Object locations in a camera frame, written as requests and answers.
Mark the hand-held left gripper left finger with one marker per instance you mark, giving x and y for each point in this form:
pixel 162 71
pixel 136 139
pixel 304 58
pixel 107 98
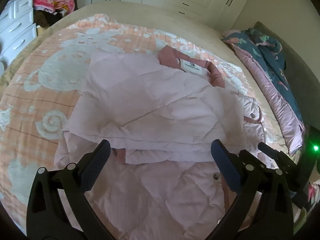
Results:
pixel 96 165

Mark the blue floral quilt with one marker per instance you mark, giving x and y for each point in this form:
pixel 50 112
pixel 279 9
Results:
pixel 270 55

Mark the pink printed blanket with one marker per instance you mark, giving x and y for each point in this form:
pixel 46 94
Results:
pixel 57 3

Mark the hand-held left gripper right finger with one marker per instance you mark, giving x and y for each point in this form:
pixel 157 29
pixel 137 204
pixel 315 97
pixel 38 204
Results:
pixel 226 167

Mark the pink quilted jacket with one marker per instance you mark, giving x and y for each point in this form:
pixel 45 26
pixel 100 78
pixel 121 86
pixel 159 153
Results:
pixel 150 105

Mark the white chest of drawers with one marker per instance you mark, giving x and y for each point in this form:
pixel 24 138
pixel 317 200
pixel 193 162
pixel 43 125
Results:
pixel 17 30

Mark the pile of colourful clothes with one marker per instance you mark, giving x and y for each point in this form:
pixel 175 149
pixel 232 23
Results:
pixel 313 192

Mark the dark clothes on chair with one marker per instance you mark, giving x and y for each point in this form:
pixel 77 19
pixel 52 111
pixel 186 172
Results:
pixel 45 17

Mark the grey padded headboard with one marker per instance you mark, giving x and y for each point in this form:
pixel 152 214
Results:
pixel 300 67

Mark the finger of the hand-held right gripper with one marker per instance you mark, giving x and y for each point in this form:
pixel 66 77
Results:
pixel 252 160
pixel 277 156

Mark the peach plaid cloud blanket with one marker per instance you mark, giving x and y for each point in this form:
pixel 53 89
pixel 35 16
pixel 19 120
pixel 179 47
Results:
pixel 50 80

